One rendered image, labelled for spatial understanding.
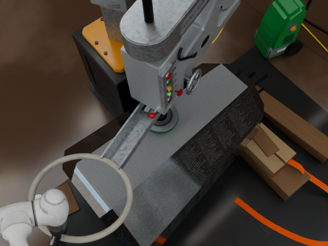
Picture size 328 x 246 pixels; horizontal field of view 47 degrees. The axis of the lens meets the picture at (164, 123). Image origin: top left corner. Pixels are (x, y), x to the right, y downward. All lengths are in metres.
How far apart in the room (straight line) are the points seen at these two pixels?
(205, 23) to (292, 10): 1.49
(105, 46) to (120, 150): 1.00
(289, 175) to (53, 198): 1.99
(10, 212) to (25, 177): 1.81
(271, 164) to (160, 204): 1.02
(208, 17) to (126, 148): 0.79
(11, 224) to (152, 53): 0.84
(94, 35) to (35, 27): 1.39
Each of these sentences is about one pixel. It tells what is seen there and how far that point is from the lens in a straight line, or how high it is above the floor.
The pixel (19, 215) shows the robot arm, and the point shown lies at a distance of 1.52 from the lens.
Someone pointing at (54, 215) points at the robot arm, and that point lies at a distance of 1.53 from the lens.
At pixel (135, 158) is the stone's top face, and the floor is 0.87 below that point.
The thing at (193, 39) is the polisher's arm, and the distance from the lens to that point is 1.92.
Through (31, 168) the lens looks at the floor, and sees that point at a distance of 3.35.
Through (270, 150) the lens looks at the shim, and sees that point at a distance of 2.97.
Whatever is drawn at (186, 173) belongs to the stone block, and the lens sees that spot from 2.30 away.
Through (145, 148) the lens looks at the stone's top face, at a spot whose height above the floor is 0.87.
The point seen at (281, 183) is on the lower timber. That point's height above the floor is 0.15.
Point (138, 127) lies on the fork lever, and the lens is 2.06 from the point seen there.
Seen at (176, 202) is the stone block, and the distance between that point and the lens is 2.32.
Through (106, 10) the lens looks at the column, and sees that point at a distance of 2.59.
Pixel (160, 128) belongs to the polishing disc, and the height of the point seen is 0.91.
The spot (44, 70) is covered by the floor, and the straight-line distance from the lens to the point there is 3.80.
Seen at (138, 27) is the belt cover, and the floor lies 1.74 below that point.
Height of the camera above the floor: 2.92
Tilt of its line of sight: 63 degrees down
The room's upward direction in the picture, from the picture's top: 6 degrees counter-clockwise
